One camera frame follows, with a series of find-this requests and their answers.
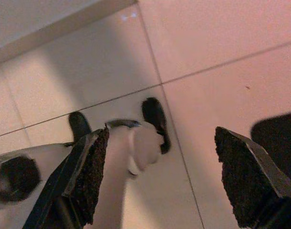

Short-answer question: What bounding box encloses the white robot left leg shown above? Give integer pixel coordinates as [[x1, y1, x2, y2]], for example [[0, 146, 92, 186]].
[[0, 141, 76, 229]]

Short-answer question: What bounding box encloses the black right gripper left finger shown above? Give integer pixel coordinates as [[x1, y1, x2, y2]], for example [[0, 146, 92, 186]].
[[22, 124, 110, 229]]

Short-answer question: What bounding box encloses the black robot foot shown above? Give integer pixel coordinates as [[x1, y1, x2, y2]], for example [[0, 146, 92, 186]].
[[141, 97, 172, 155], [68, 111, 92, 144]]

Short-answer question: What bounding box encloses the black floor mat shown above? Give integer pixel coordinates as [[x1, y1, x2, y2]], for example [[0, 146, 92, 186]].
[[251, 111, 291, 189]]

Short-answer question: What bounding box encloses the black robot left foot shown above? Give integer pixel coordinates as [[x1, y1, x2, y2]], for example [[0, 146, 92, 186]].
[[68, 111, 92, 144]]

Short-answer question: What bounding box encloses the black robot right foot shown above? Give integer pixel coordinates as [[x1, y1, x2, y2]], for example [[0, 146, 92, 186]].
[[141, 97, 172, 155]]

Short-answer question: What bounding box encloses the white baseboard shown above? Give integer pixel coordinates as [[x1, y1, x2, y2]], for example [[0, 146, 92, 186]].
[[0, 0, 139, 66]]

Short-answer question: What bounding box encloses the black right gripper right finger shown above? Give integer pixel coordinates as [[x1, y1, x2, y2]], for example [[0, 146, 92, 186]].
[[214, 126, 291, 229]]

